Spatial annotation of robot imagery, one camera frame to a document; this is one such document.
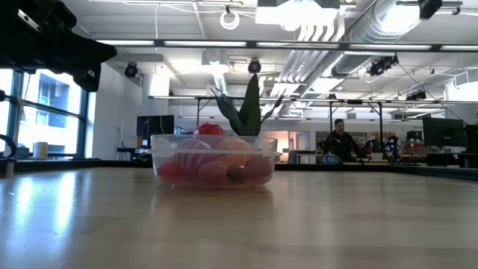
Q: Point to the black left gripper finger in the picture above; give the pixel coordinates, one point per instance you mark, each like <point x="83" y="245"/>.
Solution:
<point x="93" y="52"/>
<point x="89" y="80"/>

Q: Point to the clear plastic tupperware container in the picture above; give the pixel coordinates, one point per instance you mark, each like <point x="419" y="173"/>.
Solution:
<point x="164" y="149"/>

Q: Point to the red toy tomato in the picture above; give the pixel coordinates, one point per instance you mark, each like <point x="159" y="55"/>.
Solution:
<point x="169" y="172"/>

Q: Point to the purple white striped toy onion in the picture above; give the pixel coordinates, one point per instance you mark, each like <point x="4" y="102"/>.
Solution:
<point x="192" y="157"/>

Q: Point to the red toy dragon fruit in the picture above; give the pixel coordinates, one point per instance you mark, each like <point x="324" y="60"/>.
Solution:
<point x="209" y="129"/>

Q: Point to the pink toy fruit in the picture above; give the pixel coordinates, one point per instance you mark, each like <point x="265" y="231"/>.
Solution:
<point x="212" y="172"/>

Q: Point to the orange toy fruit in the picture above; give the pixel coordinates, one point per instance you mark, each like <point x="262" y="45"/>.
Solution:
<point x="234" y="151"/>

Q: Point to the dark red toy cherry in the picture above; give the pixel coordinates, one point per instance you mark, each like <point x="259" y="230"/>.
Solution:
<point x="236" y="173"/>

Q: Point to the red toy strawberry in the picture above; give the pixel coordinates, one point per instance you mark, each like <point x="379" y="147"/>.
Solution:
<point x="258" y="170"/>

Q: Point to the black ceiling spotlight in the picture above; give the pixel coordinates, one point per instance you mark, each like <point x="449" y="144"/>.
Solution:
<point x="130" y="70"/>
<point x="254" y="66"/>
<point x="429" y="8"/>
<point x="381" y="65"/>

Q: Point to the white bucket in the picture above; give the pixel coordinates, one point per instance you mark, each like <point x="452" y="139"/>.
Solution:
<point x="40" y="150"/>

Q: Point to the snake plant in white pot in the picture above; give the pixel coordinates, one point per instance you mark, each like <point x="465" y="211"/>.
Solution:
<point x="248" y="112"/>

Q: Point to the blue white helmet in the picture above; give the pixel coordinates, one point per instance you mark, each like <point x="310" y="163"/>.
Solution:
<point x="330" y="159"/>

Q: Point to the person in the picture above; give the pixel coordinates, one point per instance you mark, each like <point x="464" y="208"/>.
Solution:
<point x="341" y="143"/>

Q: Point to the black computer monitor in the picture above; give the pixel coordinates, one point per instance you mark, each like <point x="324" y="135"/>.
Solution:
<point x="443" y="132"/>

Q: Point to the black aluminium table frame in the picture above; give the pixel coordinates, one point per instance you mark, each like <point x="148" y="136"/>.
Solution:
<point x="93" y="164"/>

